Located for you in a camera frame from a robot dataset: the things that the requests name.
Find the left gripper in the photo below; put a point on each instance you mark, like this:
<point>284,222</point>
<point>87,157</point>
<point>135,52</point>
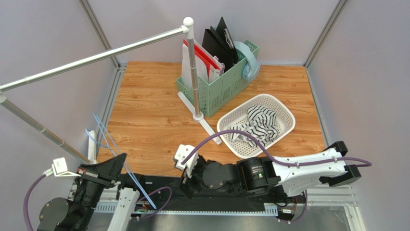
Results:
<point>109,168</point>

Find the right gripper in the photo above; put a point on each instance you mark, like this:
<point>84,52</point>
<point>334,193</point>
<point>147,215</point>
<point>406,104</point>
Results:
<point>191,178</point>

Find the blue wire hanger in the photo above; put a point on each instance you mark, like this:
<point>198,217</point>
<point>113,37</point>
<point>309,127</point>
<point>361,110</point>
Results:
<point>111,145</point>

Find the black white striped tank top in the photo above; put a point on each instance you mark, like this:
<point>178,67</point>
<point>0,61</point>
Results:
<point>260,124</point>

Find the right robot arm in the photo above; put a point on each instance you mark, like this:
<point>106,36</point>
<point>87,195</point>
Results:
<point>261,177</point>

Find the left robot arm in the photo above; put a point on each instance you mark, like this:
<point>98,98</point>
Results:
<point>60,214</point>

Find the green plastic file basket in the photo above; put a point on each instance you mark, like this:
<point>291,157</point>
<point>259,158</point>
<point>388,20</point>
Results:
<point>213,96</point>

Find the white perforated plastic basket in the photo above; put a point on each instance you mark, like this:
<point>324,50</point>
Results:
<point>243,146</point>

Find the white document folder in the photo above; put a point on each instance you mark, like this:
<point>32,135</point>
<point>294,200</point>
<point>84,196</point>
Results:
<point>200,69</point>

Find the red folder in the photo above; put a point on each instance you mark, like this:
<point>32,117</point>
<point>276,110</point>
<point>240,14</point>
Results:
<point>207,58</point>

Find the black folder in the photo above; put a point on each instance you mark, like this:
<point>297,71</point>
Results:
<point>212,45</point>

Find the black clipboard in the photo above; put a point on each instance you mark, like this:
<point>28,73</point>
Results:
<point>222,36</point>

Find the silver clothes rack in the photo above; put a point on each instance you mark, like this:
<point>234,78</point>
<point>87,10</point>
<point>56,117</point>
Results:
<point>187,29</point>

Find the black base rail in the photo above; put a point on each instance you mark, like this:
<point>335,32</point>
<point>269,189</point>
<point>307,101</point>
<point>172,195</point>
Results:
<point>172,200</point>

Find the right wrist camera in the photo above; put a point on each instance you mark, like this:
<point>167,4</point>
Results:
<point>183,160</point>

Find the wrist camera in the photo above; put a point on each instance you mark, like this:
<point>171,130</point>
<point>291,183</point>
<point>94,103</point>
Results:
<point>59,169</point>
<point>183,160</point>

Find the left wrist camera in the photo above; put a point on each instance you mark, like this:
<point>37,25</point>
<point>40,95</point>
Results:
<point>59,169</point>

